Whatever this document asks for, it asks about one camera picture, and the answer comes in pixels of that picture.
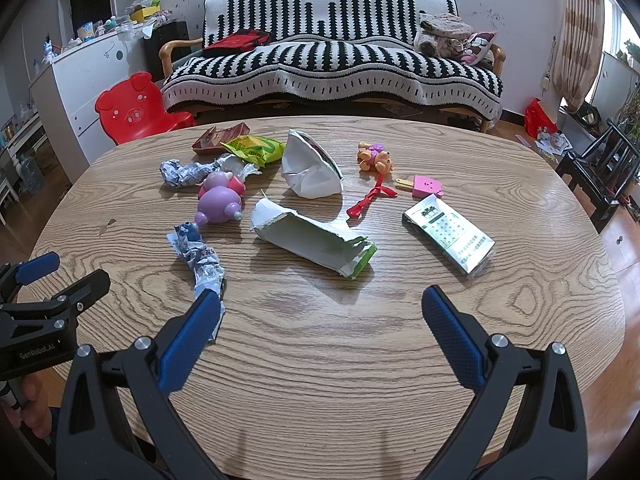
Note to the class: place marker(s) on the striped black white sofa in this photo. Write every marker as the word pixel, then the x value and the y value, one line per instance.
pixel 329 50

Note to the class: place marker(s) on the torn white green carton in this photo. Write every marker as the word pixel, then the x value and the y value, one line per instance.
pixel 333 245

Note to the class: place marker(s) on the white green cigarette pack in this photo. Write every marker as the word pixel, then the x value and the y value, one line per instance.
pixel 465 245

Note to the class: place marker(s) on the red pig plastic chair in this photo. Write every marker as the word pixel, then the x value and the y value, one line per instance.
pixel 133 109

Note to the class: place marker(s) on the blue silver wrapper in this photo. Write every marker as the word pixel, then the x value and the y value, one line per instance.
pixel 200 269

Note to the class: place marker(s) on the silver foil wrapper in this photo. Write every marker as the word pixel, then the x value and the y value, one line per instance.
pixel 176 175

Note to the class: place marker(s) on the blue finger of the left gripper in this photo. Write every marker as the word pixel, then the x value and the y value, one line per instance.
pixel 69 303
pixel 13 276

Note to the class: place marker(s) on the red cigarette box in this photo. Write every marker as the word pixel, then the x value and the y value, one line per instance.
pixel 213 139

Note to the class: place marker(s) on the white cabinet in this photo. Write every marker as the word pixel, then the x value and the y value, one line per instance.
pixel 66 90

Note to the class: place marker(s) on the green potted plant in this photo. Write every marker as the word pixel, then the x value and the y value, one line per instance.
pixel 628 116

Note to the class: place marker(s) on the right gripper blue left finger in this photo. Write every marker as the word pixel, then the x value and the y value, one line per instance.
pixel 94 438

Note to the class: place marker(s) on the striped beige curtain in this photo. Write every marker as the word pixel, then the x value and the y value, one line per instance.
pixel 577 57

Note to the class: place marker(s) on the person's left hand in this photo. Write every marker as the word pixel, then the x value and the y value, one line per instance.
pixel 36 413

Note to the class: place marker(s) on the yellow green snack bag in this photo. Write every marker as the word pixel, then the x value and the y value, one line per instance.
pixel 256 150

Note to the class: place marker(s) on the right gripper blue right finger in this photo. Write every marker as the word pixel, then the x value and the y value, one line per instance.
pixel 548 437

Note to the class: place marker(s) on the purple pink pig toy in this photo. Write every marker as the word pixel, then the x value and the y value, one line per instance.
pixel 220 199

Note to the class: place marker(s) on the pile of clothes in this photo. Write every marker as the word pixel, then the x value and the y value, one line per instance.
pixel 445 35

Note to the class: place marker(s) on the black wooden chair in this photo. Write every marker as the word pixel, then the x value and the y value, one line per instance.
pixel 603 171

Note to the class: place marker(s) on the orange purple puppy toy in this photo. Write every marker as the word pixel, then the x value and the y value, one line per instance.
pixel 374 157

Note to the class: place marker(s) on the pink popsicle toy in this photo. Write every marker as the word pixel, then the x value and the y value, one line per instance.
pixel 420 186

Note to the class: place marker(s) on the red plastic toy tongs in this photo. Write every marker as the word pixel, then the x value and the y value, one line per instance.
pixel 379 189

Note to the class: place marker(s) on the red bag on floor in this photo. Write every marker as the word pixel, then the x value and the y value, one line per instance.
pixel 536 119

